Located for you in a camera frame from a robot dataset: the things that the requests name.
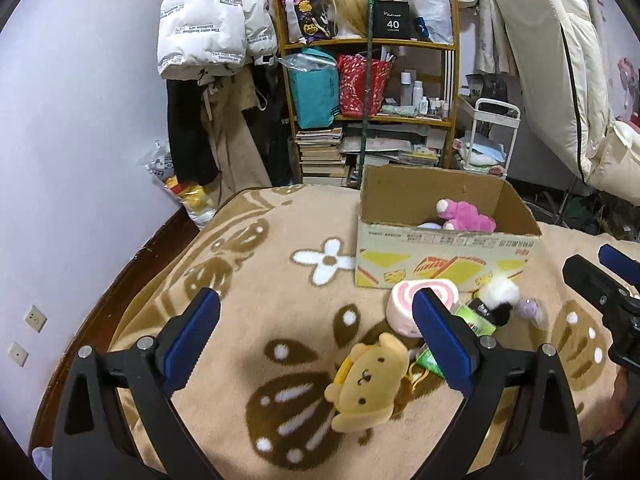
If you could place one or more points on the beige printed blanket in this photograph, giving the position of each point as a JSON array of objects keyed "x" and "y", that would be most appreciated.
[{"x": 280, "y": 320}]

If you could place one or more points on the wall poster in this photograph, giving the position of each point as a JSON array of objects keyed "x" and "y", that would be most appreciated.
[{"x": 629, "y": 72}]

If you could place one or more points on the black box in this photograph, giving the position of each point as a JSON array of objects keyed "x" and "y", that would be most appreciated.
[{"x": 392, "y": 20}]

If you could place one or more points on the cream padded folding chair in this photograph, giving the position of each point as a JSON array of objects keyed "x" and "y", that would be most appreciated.
[{"x": 550, "y": 60}]

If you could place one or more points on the wooden shelf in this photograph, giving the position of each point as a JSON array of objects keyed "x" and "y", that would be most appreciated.
[{"x": 447, "y": 80}]

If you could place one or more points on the folded cloths in cart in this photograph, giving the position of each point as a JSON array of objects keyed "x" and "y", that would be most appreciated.
[{"x": 477, "y": 152}]

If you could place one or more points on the pink swirl roll plush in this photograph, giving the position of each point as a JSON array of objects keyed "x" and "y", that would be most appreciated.
[{"x": 405, "y": 305}]

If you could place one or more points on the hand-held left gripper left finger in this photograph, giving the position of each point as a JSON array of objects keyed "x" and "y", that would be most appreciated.
[{"x": 196, "y": 339}]

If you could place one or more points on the pile of magazines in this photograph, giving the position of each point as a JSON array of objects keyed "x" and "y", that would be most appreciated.
[{"x": 400, "y": 147}]

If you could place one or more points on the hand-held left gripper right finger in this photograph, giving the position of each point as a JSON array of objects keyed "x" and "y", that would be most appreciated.
[{"x": 440, "y": 341}]

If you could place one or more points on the pale lavender plush toy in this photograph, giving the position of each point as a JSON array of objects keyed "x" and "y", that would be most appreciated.
[{"x": 430, "y": 225}]

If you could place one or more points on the plastic bag with yellow toy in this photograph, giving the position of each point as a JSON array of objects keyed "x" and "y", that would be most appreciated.
[{"x": 195, "y": 197}]

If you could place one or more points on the white puffer jacket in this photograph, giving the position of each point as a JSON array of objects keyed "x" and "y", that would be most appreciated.
[{"x": 200, "y": 20}]

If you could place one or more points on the small purple plush toy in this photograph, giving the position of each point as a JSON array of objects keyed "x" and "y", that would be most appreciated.
[{"x": 531, "y": 307}]

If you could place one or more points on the white and black plush toy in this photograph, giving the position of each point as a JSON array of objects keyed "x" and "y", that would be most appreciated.
[{"x": 500, "y": 296}]

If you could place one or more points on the white trolley cart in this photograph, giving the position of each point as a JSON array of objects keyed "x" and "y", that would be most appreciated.
[{"x": 495, "y": 110}]

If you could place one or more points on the blonde wig head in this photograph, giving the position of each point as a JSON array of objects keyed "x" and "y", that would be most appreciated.
[{"x": 347, "y": 7}]

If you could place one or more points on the white wall socket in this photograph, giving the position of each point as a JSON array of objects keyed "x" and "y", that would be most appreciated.
[
  {"x": 36, "y": 318},
  {"x": 17, "y": 355}
]

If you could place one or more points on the yellow dog plush toy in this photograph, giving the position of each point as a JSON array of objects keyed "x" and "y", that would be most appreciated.
[{"x": 365, "y": 380}]

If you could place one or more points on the green snack packet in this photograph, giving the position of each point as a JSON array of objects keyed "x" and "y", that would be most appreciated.
[{"x": 470, "y": 317}]

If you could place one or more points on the stack of books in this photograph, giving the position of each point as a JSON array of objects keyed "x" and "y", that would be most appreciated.
[{"x": 320, "y": 157}]

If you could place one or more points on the red patterned bag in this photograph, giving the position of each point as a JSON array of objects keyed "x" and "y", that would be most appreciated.
[{"x": 357, "y": 85}]

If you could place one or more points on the black and pink printed bag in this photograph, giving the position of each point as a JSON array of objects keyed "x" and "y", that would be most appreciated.
[{"x": 305, "y": 10}]

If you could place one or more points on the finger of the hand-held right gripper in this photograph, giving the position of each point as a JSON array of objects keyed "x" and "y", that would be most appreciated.
[
  {"x": 617, "y": 259},
  {"x": 592, "y": 277}
]

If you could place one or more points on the white plastic bag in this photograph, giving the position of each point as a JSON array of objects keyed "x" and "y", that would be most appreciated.
[{"x": 427, "y": 2}]

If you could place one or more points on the black hanging garment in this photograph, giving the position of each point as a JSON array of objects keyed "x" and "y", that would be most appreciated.
[{"x": 272, "y": 120}]

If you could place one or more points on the beige coat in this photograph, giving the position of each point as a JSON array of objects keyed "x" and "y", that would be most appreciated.
[{"x": 232, "y": 150}]

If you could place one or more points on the row of cosmetic bottles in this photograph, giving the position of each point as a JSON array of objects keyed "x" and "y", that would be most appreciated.
[{"x": 417, "y": 95}]

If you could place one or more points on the pink plush toy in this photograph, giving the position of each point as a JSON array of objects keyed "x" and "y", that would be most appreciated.
[{"x": 465, "y": 216}]

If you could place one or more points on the dark wooden bed frame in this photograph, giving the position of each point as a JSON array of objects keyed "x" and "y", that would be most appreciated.
[{"x": 100, "y": 310}]

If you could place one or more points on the black coat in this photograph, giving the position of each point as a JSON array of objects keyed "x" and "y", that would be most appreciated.
[{"x": 187, "y": 130}]

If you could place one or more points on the teal bag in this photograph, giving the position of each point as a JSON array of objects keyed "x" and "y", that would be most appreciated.
[{"x": 312, "y": 95}]

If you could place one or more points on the printed cardboard box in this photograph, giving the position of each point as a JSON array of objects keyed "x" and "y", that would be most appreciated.
[{"x": 400, "y": 200}]

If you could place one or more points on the green pole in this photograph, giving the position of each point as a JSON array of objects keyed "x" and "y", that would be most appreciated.
[{"x": 368, "y": 85}]

